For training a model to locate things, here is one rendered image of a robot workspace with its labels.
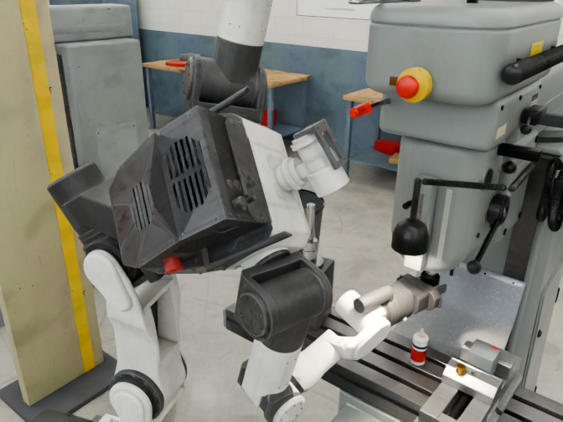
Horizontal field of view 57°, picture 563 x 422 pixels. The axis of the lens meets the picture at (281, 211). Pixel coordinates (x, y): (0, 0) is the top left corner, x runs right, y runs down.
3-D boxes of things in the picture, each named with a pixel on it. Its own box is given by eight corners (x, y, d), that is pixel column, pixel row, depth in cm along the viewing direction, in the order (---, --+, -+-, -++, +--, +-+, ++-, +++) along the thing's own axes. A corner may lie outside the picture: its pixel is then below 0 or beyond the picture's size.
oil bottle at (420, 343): (420, 367, 142) (426, 335, 138) (407, 362, 144) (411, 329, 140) (427, 360, 145) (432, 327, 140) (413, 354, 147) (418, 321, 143)
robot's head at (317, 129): (303, 184, 95) (333, 172, 90) (280, 142, 94) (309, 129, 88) (321, 169, 100) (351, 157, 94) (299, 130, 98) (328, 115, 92)
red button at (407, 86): (414, 101, 89) (416, 77, 88) (392, 98, 91) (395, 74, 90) (421, 98, 92) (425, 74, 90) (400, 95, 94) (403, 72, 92)
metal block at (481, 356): (488, 381, 126) (493, 361, 123) (464, 370, 129) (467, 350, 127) (496, 370, 129) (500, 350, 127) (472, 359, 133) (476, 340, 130)
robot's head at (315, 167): (303, 206, 96) (344, 187, 91) (276, 157, 94) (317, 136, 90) (312, 192, 101) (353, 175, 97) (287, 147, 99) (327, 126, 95)
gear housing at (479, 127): (490, 155, 98) (500, 102, 94) (375, 132, 112) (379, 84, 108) (536, 120, 123) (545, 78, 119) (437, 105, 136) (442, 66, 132)
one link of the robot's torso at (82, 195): (32, 194, 110) (85, 160, 102) (73, 175, 121) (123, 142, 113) (105, 303, 115) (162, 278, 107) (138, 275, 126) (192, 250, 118)
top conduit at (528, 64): (520, 86, 85) (524, 64, 84) (494, 83, 88) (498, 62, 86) (576, 58, 118) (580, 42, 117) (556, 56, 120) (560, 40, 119)
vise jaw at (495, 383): (491, 406, 120) (494, 393, 119) (441, 381, 127) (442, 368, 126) (500, 392, 124) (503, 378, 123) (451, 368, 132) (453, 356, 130)
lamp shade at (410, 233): (390, 254, 103) (394, 225, 100) (390, 238, 109) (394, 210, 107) (428, 258, 101) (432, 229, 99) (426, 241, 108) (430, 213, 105)
